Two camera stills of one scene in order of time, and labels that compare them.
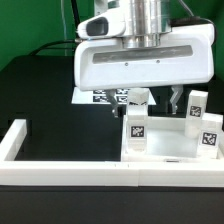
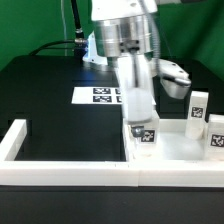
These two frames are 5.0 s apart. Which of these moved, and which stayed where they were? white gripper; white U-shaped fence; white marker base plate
Moved: white gripper
Stayed: white marker base plate; white U-shaped fence
